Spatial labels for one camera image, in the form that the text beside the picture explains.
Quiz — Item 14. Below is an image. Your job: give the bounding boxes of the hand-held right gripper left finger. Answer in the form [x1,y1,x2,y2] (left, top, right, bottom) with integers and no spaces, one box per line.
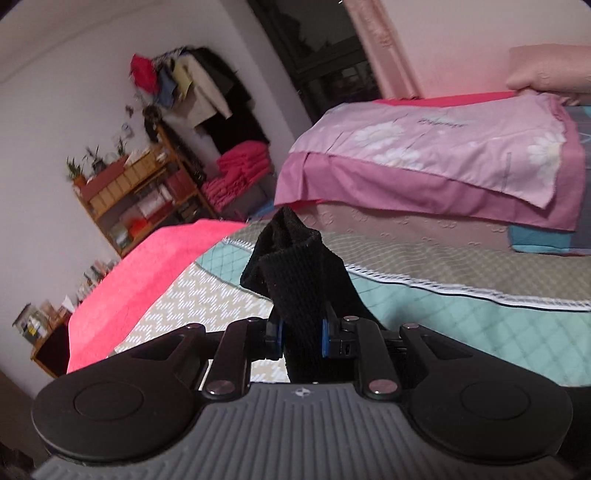
[122,316,284,401]

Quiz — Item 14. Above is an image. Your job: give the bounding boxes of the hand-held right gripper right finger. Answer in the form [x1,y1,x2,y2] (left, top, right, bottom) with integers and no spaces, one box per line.
[321,316,481,401]

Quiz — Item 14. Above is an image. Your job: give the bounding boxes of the black pants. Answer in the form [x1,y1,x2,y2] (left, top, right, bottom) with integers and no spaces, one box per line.
[240,206,384,384]

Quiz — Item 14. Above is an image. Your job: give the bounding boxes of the beige embossed mattress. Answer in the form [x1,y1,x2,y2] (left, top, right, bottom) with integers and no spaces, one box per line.
[284,202,514,254]

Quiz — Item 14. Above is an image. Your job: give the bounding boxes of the teal and beige quilted bedspread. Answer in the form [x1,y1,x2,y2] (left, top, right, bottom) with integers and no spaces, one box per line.
[106,219,591,387]

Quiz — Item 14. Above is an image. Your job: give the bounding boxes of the coral pink blanket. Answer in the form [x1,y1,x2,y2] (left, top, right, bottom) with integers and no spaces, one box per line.
[67,219,247,374]

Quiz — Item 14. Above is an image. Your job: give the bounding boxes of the stack of pink folded blankets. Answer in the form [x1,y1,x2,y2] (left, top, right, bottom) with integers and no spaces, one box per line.
[201,141,274,220]

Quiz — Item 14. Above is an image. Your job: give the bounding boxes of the wooden shelf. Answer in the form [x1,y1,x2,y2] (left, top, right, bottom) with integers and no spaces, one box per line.
[74,124,218,258]

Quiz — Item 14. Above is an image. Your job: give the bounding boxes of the pink floral quilt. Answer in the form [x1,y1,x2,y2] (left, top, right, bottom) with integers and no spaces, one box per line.
[274,92,587,232]

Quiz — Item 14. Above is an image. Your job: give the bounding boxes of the row of tan boxes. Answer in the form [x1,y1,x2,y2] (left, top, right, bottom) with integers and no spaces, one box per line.
[89,151,163,214]

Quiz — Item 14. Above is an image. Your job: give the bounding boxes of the small wooden cabinet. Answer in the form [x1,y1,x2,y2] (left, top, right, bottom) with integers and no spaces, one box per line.
[30,318,73,379]

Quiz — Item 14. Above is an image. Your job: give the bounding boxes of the pile of hanging clothes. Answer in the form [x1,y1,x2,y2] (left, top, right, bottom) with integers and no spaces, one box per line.
[129,46,271,155]

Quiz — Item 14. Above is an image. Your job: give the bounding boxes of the clear storage jar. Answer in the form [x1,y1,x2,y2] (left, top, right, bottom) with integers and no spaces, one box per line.
[13,304,48,348]

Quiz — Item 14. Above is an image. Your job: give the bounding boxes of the blue and grey blanket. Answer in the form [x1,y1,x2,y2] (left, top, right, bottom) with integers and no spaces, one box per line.
[508,104,591,256]

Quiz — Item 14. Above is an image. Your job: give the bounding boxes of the potted green plant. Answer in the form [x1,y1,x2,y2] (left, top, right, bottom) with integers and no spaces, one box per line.
[66,157,88,188]
[85,145,108,176]

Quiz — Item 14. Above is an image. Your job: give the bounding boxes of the dark window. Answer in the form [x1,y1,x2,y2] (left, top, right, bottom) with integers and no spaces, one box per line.
[249,0,384,124]

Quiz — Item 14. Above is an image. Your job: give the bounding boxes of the pink curtain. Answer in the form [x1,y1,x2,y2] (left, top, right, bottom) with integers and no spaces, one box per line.
[344,0,422,100]

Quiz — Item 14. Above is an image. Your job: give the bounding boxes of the pink pillow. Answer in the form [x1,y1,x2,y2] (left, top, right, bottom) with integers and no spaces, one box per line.
[505,44,591,95]

